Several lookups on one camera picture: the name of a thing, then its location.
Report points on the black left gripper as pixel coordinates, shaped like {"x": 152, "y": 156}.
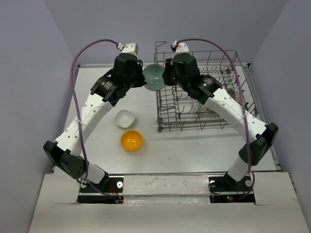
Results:
{"x": 141, "y": 83}

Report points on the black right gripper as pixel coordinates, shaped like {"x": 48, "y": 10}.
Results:
{"x": 169, "y": 65}

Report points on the teal green bowl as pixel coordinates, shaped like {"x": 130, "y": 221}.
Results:
{"x": 153, "y": 77}

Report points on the blue yellow patterned bowl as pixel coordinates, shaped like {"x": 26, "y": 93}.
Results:
{"x": 199, "y": 108}

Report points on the white square bowl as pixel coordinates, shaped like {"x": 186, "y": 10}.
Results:
{"x": 124, "y": 118}

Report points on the brown patterned bowl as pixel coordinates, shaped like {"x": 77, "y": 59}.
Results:
{"x": 235, "y": 95}

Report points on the orange yellow bowl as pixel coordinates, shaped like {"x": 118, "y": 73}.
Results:
{"x": 131, "y": 140}

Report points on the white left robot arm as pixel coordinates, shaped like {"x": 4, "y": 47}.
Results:
{"x": 64, "y": 152}

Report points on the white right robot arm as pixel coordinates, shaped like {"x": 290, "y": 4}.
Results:
{"x": 258, "y": 135}

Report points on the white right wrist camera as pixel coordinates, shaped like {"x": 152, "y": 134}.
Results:
{"x": 179, "y": 47}

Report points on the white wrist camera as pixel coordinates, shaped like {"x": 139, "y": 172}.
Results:
{"x": 130, "y": 48}
{"x": 179, "y": 47}

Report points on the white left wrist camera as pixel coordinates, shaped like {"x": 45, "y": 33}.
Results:
{"x": 130, "y": 48}

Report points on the grey wire dish rack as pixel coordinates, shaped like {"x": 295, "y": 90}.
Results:
{"x": 175, "y": 108}

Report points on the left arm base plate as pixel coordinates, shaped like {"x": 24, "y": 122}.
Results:
{"x": 111, "y": 194}

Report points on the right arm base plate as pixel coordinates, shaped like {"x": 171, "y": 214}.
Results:
{"x": 230, "y": 191}

